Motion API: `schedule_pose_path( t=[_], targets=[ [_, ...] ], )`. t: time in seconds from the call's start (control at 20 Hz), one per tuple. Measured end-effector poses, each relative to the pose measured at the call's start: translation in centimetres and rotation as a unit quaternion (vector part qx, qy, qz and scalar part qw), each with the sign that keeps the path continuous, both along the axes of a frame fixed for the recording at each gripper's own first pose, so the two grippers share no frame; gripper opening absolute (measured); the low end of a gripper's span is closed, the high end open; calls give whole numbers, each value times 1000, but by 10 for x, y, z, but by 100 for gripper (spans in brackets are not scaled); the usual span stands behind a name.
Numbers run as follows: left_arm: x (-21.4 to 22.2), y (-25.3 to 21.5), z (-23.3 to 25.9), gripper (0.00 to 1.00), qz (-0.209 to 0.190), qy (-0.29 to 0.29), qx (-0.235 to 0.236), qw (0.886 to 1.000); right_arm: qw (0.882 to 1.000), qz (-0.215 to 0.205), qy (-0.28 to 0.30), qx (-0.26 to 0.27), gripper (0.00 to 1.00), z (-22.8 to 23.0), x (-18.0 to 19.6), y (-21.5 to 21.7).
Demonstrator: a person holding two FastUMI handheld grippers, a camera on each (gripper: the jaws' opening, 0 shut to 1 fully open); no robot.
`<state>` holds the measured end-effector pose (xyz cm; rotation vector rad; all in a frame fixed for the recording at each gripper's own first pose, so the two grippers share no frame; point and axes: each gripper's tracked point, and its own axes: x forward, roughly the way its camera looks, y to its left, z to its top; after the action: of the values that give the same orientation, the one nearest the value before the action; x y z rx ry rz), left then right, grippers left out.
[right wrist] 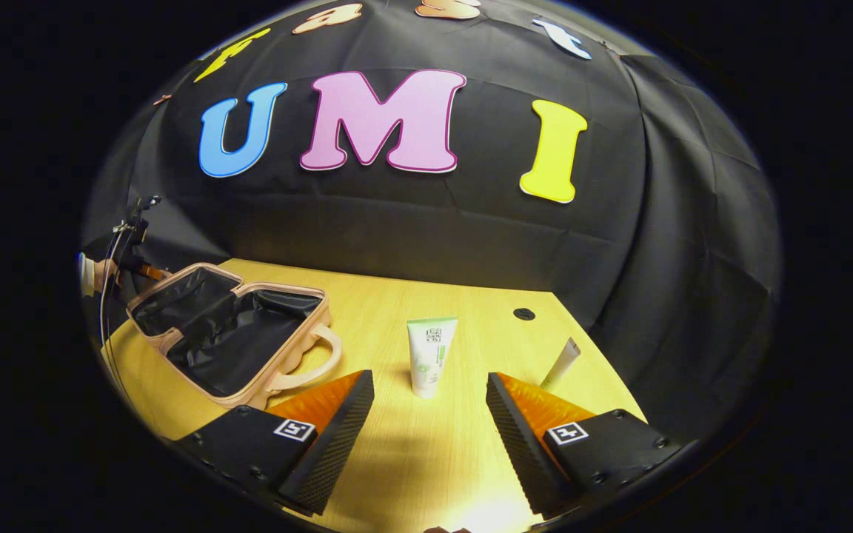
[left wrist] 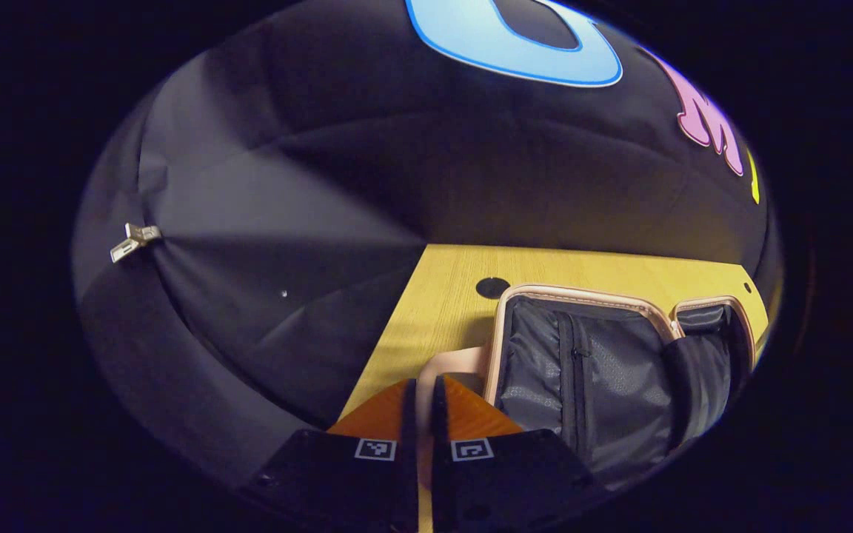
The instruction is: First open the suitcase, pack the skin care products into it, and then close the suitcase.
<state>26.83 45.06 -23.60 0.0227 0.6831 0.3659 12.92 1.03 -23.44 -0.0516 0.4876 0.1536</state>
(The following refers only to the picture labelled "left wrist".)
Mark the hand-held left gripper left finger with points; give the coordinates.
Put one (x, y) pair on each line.
(408, 444)

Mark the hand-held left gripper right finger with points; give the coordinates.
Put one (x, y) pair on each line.
(439, 444)

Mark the pink suitcase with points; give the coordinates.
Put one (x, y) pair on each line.
(604, 370)

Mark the small white clip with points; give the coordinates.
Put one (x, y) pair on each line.
(134, 240)

